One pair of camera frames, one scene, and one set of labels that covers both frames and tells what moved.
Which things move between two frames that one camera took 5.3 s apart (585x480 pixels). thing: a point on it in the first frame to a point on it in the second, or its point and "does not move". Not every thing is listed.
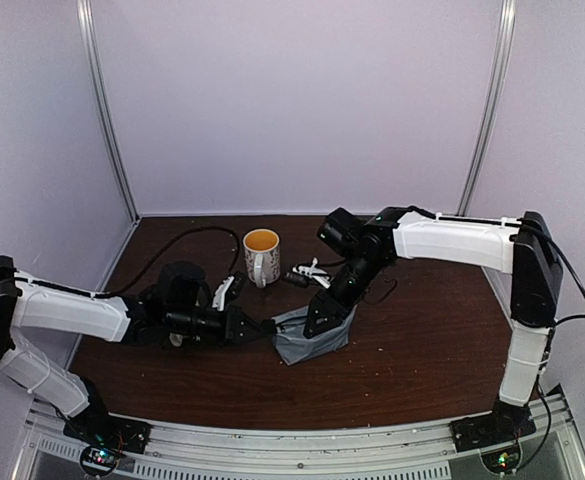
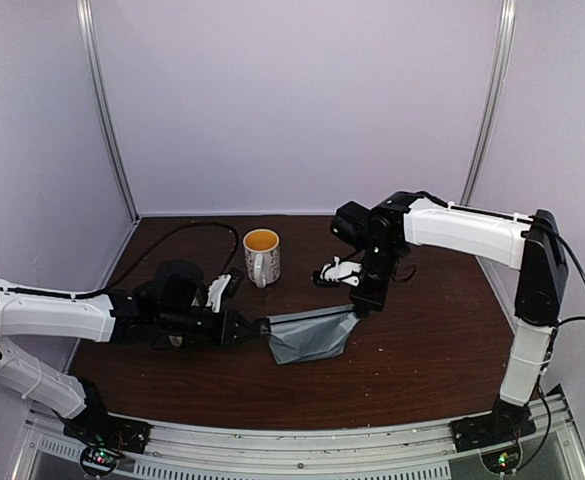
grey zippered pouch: [295, 346] does not move
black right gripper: [326, 302] to [367, 301]
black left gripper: [229, 325] does not move
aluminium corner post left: [102, 108] does not move
